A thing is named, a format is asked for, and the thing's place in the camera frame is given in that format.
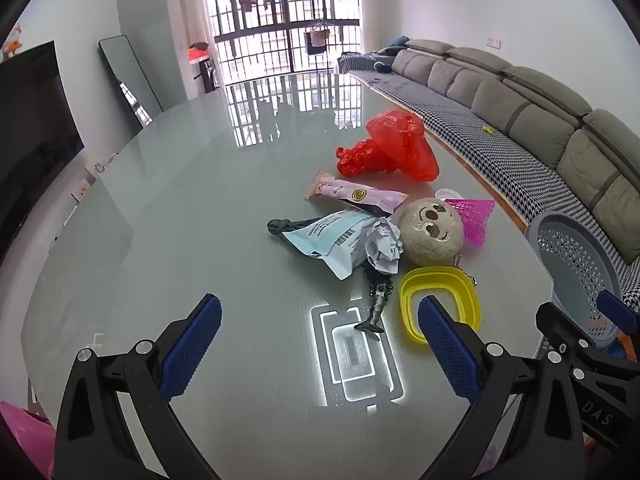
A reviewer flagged pink plastic bag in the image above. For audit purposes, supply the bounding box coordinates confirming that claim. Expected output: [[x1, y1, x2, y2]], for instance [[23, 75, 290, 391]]
[[0, 401, 56, 480]]

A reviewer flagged grey fabric sofa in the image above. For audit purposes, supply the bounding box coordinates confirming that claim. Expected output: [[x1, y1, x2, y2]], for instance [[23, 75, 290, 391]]
[[390, 39, 640, 253]]

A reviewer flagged red plastic bag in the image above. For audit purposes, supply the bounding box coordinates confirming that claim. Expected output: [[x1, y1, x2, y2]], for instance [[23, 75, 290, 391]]
[[336, 109, 440, 182]]

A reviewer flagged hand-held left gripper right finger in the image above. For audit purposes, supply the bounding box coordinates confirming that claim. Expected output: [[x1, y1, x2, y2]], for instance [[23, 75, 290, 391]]
[[417, 295, 586, 480]]

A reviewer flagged leaning floor mirror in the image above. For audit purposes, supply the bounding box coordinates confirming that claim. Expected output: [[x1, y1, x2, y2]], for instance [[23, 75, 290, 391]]
[[98, 35, 165, 128]]

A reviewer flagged purple snack packet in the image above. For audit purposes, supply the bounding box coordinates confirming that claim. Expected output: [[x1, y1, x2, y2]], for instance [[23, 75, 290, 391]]
[[305, 169, 410, 211]]

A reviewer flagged grey sofa with houndstooth cover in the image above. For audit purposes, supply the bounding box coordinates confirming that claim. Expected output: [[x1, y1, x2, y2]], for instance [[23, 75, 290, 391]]
[[337, 52, 640, 313]]

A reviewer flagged beige plush sloth keychain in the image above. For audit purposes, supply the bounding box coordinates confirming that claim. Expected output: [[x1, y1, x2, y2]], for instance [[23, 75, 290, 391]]
[[395, 198, 481, 289]]

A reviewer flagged black window grille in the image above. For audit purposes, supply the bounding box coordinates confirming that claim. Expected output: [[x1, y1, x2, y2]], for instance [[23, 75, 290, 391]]
[[202, 0, 362, 86]]

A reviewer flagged light blue mailer bag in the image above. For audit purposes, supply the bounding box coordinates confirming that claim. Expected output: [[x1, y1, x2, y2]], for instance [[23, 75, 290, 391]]
[[281, 208, 381, 281]]

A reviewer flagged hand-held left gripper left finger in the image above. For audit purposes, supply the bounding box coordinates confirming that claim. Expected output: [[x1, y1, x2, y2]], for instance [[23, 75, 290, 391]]
[[54, 293, 223, 480]]

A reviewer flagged black toy figure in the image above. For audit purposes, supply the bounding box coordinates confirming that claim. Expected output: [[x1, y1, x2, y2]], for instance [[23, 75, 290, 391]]
[[354, 260, 399, 336]]

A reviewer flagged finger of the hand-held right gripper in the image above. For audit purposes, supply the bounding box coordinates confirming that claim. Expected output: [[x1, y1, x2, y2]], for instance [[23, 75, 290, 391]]
[[535, 303, 598, 361], [596, 290, 640, 363]]

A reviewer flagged grey perforated plastic basket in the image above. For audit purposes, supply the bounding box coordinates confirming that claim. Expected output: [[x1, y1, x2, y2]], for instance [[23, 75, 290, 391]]
[[524, 211, 626, 352]]

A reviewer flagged yellow plastic ring lid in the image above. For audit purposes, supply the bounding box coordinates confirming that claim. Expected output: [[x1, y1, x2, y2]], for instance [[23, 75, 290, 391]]
[[398, 266, 482, 346]]

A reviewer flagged black television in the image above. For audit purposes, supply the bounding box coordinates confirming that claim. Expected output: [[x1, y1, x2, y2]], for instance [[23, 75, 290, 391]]
[[0, 40, 86, 256]]

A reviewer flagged white paper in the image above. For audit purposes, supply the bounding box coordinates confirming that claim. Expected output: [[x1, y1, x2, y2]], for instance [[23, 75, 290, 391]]
[[364, 216, 404, 276]]

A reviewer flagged black plastic piece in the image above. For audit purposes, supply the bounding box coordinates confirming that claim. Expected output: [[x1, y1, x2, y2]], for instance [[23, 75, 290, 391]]
[[267, 218, 321, 244]]

